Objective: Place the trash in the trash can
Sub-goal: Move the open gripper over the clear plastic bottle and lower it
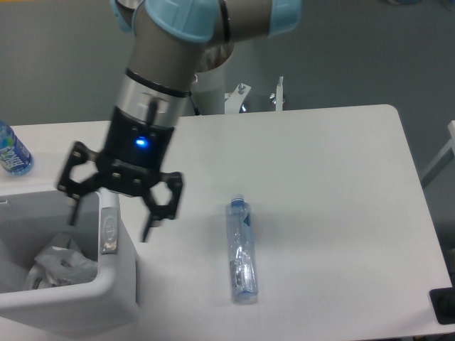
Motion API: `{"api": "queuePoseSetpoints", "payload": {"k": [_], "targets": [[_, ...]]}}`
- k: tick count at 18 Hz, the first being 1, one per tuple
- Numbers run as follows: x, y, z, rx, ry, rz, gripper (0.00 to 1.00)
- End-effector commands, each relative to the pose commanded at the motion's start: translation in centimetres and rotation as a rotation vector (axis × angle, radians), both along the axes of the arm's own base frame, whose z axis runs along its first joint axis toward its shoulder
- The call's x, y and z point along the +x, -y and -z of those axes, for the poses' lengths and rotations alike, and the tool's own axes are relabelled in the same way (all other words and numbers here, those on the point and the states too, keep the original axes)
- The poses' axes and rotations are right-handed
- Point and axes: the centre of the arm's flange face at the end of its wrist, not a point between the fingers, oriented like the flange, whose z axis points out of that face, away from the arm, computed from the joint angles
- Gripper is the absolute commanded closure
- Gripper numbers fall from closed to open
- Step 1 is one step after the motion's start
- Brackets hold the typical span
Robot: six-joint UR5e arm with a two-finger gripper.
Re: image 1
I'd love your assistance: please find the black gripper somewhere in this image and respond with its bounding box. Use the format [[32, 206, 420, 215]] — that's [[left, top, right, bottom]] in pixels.
[[56, 106, 184, 242]]

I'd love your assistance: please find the white paper wrapper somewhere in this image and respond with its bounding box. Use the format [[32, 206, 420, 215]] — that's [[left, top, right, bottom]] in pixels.
[[35, 232, 97, 287]]

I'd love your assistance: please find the clear plastic bottle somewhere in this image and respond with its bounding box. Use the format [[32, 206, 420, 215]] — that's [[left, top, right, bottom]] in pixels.
[[225, 195, 259, 304]]

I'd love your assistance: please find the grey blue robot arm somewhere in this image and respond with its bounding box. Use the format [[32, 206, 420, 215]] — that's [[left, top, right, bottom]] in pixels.
[[56, 1, 302, 228]]

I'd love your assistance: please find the white plastic trash can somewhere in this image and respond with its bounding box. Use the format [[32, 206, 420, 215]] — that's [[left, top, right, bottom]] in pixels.
[[1, 185, 140, 336]]

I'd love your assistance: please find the trash inside can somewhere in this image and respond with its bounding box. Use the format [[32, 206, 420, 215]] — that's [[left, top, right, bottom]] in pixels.
[[23, 264, 51, 291]]

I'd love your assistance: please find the blue labelled water bottle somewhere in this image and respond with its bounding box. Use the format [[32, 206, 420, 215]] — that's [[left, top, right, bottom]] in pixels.
[[1, 121, 34, 176]]

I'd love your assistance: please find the black device at table edge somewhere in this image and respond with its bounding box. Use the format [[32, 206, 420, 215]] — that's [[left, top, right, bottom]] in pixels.
[[429, 287, 454, 325]]

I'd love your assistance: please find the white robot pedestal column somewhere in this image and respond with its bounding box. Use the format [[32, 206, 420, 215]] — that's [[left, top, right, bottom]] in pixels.
[[190, 43, 234, 116]]

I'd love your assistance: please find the white pedestal base frame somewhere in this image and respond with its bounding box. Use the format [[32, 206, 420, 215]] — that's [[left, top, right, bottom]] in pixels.
[[224, 75, 286, 114]]

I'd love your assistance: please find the white frame at right edge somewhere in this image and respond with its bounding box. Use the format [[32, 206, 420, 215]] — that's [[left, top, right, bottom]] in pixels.
[[420, 120, 454, 188]]

